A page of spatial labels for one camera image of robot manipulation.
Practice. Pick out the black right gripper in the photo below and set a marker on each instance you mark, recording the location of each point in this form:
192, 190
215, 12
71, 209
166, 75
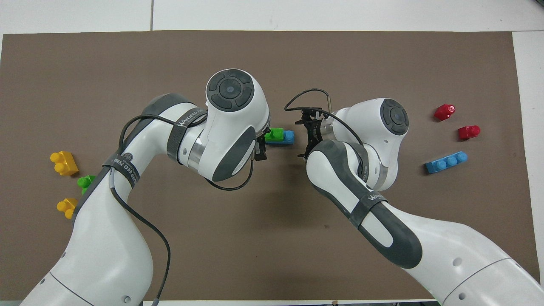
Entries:
316, 129

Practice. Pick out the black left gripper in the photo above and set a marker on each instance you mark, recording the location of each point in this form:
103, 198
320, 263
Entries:
260, 140

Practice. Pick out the blue three-stud toy block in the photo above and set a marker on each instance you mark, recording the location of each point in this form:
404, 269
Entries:
289, 137
446, 162

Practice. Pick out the green two-stud toy block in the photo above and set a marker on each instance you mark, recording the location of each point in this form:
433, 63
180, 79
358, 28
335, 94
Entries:
276, 135
85, 182

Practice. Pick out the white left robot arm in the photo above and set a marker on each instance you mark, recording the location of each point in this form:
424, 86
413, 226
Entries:
106, 255

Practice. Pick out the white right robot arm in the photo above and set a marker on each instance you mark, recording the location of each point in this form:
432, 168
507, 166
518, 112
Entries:
446, 255

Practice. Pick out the red one-stud toy block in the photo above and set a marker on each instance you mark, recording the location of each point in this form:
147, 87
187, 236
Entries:
468, 132
444, 112

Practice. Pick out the yellow two-stud toy block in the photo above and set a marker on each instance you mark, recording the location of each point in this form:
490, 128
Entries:
64, 163
66, 207

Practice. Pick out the brown table mat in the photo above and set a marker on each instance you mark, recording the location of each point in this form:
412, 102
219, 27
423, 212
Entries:
272, 59

